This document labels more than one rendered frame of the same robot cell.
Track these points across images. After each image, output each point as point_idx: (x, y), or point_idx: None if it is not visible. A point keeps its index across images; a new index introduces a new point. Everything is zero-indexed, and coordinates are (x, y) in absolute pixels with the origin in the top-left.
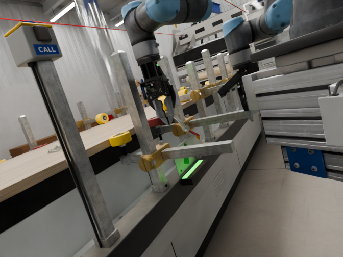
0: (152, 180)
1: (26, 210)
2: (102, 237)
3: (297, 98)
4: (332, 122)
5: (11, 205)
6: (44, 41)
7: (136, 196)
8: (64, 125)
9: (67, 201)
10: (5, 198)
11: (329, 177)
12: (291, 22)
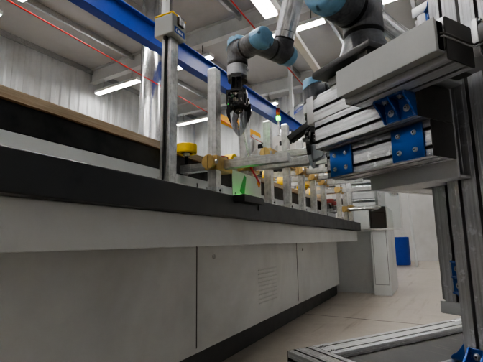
0: (209, 182)
1: (103, 149)
2: (166, 174)
3: (338, 105)
4: (340, 82)
5: (97, 136)
6: (180, 27)
7: None
8: (171, 81)
9: (129, 168)
10: (98, 127)
11: (354, 171)
12: None
